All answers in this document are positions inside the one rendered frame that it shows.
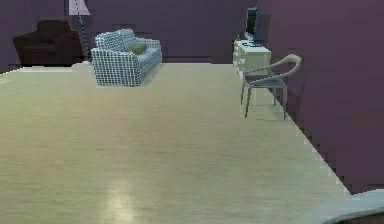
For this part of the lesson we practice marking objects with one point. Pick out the black television set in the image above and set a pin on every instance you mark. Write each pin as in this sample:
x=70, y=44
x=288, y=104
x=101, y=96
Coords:
x=252, y=23

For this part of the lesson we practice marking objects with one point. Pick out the white checked sofa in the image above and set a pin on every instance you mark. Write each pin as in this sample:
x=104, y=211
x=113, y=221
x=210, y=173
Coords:
x=123, y=63

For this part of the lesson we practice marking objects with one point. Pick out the pale green tv cabinet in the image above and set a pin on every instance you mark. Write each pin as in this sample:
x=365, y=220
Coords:
x=250, y=56

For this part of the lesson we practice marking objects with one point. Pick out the white shade floor lamp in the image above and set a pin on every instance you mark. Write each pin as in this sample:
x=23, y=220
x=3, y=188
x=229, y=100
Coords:
x=80, y=10

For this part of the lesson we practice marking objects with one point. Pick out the dark brown armchair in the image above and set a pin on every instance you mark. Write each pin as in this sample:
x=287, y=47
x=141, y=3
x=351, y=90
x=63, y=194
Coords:
x=50, y=43

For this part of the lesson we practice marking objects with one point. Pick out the grey curved back chair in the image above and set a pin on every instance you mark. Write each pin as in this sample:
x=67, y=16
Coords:
x=270, y=81

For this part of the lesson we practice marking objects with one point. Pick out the olive green cushion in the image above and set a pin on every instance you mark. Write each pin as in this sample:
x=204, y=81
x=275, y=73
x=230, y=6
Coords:
x=139, y=48

